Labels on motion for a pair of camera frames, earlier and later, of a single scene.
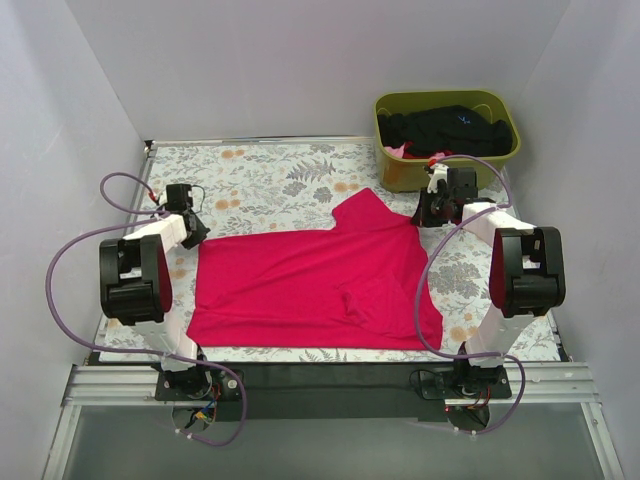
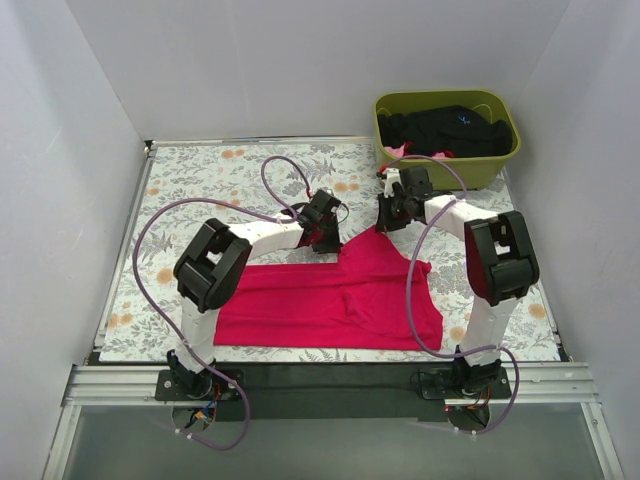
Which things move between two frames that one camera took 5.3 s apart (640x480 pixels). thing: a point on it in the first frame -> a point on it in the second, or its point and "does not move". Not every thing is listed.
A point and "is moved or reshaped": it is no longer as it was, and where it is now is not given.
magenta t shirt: (360, 285) is moved or reshaped
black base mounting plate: (331, 391) does not move
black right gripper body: (431, 211) -> (390, 218)
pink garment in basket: (401, 151) does not move
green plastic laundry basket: (405, 175) does not move
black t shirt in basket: (441, 129) does not move
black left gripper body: (195, 231) -> (327, 239)
